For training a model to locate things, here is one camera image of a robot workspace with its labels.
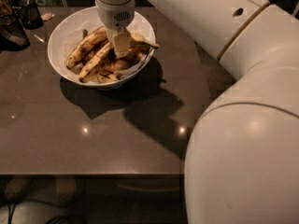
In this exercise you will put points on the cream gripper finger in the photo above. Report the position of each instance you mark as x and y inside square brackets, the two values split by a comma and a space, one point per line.
[120, 40]

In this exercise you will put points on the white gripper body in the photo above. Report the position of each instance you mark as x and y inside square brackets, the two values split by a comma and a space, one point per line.
[116, 15]

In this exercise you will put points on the spotted yellow banana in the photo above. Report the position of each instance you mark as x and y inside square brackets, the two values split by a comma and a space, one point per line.
[85, 46]
[94, 69]

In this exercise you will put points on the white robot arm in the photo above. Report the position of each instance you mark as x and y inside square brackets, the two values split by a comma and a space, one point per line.
[242, 160]

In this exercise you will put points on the white paper bowl liner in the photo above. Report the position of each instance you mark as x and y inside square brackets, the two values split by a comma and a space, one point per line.
[139, 26]

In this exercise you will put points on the white ceramic bowl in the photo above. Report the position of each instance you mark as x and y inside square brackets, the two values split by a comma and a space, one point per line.
[67, 35]

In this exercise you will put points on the orange fruit piece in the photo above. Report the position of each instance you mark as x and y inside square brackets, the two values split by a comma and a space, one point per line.
[117, 65]

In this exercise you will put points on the small wrapper on table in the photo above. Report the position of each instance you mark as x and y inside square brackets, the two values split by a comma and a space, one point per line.
[47, 16]

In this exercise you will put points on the black mesh pen cup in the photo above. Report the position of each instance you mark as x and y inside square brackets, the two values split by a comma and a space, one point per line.
[29, 14]

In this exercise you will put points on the dark appliance at left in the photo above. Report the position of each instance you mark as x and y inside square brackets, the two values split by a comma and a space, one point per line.
[12, 35]

